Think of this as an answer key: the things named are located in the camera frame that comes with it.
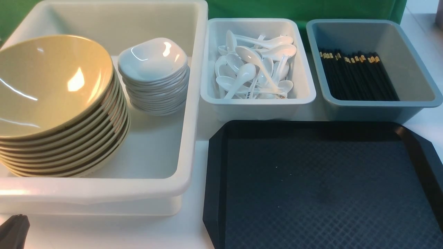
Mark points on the pile of black chopsticks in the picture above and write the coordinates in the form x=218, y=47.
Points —
x=357, y=77

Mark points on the pile of white spoons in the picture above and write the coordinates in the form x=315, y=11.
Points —
x=237, y=78

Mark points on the stack of white dishes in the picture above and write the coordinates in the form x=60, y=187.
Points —
x=160, y=99

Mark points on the green backdrop cloth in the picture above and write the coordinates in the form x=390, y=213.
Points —
x=12, y=12

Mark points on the white ceramic soup spoon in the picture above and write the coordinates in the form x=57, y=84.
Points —
x=279, y=54

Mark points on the beige noodle bowl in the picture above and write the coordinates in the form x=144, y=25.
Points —
x=49, y=82

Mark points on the black serving tray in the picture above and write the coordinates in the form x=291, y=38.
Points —
x=277, y=184

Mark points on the small white plastic bin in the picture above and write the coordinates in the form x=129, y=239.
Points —
x=302, y=94

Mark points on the stack of beige bowls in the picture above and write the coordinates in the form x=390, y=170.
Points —
x=66, y=133

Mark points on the large white plastic tub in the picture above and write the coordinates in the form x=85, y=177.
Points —
x=151, y=170

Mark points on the grey-blue plastic bin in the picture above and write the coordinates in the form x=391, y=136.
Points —
x=411, y=80

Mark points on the white square sauce dish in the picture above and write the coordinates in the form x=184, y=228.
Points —
x=152, y=60

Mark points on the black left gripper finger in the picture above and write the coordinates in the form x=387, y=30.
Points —
x=13, y=232

